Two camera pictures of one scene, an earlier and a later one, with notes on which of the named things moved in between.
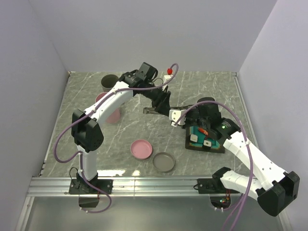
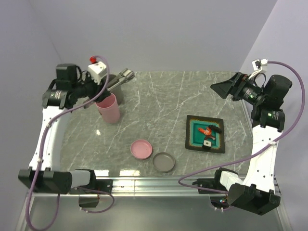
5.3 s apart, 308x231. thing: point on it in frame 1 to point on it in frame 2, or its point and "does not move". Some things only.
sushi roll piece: (207, 145) does not move
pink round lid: (141, 149) does not move
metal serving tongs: (152, 110) to (125, 76)
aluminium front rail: (157, 187) does not move
